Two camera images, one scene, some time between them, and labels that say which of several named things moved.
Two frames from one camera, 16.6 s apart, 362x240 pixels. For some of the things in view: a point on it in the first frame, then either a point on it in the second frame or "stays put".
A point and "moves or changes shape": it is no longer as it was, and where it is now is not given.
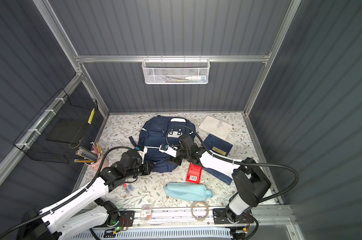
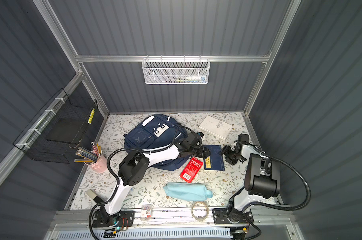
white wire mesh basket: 176,71 stays put
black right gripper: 175,161 → 226,151
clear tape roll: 207,209 stays put
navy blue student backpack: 158,138 moves or changes shape
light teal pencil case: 187,191 stays put
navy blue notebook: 221,147 moves or changes shape
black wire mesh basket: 59,126 stays put
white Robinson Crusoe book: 215,127 stays put
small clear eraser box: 146,212 stays put
